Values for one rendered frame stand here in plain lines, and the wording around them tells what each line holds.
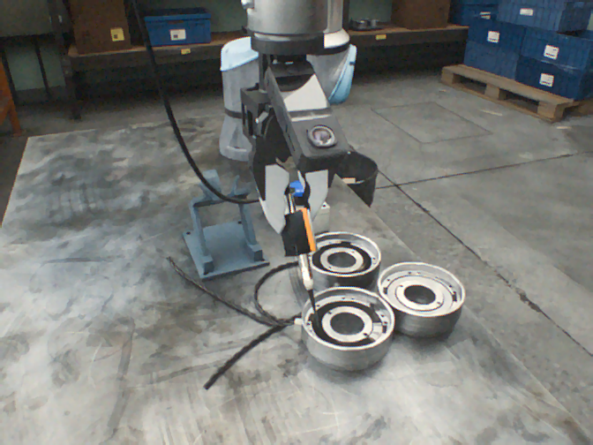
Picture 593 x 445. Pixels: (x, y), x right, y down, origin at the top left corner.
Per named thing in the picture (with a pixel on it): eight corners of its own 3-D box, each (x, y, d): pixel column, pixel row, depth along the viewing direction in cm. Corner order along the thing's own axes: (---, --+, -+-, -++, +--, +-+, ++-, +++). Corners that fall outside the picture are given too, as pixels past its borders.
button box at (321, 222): (329, 231, 79) (330, 205, 76) (287, 240, 77) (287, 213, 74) (311, 207, 85) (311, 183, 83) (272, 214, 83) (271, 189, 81)
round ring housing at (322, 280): (311, 251, 74) (311, 228, 72) (380, 260, 72) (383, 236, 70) (296, 295, 65) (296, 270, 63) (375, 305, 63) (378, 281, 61)
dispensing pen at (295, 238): (313, 334, 53) (279, 181, 53) (300, 328, 57) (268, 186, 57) (332, 328, 54) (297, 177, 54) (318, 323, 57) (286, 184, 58)
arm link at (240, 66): (229, 94, 109) (226, 31, 102) (290, 96, 108) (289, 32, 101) (217, 112, 99) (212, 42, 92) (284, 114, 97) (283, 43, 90)
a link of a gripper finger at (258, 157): (285, 192, 54) (294, 116, 50) (291, 199, 53) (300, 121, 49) (244, 195, 52) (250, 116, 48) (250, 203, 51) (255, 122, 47)
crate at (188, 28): (206, 34, 406) (204, 6, 395) (213, 43, 375) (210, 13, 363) (142, 39, 393) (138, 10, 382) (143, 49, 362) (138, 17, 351)
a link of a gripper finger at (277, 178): (267, 214, 60) (274, 141, 55) (286, 238, 55) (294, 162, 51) (243, 215, 59) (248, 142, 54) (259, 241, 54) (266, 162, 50)
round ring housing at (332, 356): (394, 319, 61) (397, 293, 59) (386, 384, 53) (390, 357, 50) (311, 305, 63) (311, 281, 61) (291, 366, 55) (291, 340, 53)
